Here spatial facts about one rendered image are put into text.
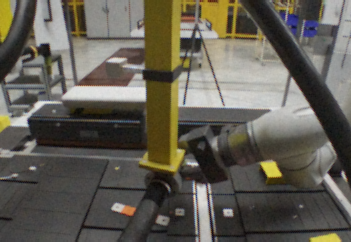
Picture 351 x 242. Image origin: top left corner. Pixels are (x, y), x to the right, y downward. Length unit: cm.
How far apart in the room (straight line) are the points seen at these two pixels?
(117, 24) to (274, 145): 919
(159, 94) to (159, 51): 8
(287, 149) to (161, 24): 33
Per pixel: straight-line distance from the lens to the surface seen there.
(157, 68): 44
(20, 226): 72
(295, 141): 51
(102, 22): 969
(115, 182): 77
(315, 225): 73
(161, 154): 52
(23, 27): 39
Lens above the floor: 150
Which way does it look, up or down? 27 degrees down
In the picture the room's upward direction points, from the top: 1 degrees clockwise
